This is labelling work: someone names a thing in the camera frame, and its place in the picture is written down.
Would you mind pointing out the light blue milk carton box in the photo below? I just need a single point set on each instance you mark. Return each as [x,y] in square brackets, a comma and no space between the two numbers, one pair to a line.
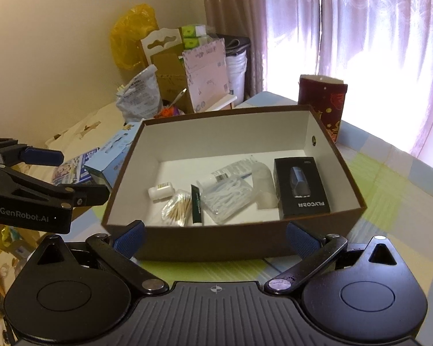
[105,164]

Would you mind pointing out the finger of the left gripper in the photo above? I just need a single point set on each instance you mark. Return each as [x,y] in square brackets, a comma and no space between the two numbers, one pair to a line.
[24,187]
[41,157]

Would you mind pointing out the white pill bottle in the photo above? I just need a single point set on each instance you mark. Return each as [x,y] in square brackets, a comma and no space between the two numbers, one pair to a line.
[161,191]

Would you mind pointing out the cotton swab packet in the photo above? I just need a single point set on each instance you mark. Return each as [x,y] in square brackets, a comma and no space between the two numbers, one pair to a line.
[176,211]

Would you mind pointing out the yellow plastic bag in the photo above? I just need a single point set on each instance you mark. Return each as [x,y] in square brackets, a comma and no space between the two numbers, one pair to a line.
[126,35]

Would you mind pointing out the checkered tablecloth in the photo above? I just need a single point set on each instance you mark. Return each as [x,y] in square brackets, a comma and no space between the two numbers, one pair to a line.
[398,191]

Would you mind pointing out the clear plastic cup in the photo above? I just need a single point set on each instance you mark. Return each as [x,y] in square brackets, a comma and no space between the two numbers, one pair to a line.
[264,187]

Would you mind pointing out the purple sheer curtain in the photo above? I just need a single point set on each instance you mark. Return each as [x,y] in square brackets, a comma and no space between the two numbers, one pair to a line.
[382,50]

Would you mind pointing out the black shaver box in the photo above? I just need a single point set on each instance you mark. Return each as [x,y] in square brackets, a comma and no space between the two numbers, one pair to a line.
[299,187]

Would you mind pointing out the pink paper envelope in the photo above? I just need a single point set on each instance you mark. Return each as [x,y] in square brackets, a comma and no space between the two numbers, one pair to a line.
[206,73]

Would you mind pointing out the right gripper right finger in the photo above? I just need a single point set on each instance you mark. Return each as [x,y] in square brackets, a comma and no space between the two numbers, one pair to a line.
[317,252]

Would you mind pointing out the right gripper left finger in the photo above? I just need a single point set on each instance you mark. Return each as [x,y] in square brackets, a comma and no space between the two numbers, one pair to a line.
[116,251]

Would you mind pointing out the brown cardboard box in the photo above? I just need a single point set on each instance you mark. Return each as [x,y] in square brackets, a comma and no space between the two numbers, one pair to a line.
[183,149]

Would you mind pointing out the grey printed plastic bag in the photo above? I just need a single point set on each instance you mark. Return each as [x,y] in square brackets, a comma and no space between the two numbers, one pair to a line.
[140,99]

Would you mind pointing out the brown cardboard carton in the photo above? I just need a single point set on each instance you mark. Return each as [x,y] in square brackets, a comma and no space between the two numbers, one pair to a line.
[164,48]

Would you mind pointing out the blue white tube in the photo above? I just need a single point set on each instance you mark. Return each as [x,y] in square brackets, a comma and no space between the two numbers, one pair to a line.
[242,168]

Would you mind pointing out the blue printed box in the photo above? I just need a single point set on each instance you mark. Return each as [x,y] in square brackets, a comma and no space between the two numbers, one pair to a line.
[73,170]

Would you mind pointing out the white plastic bucket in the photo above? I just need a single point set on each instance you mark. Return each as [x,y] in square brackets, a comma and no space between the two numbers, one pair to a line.
[237,56]

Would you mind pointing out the dark red gift bag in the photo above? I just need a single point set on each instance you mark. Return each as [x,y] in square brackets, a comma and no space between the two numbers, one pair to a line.
[326,96]

